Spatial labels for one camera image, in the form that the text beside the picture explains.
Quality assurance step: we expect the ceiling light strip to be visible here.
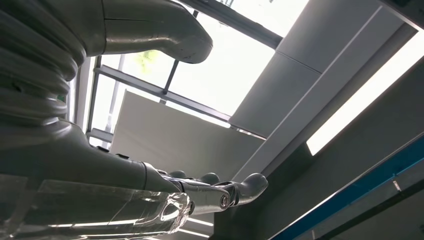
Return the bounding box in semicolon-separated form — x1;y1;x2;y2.
306;31;424;157

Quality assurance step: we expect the dark window frame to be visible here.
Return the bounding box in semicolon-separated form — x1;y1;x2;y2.
74;0;284;147

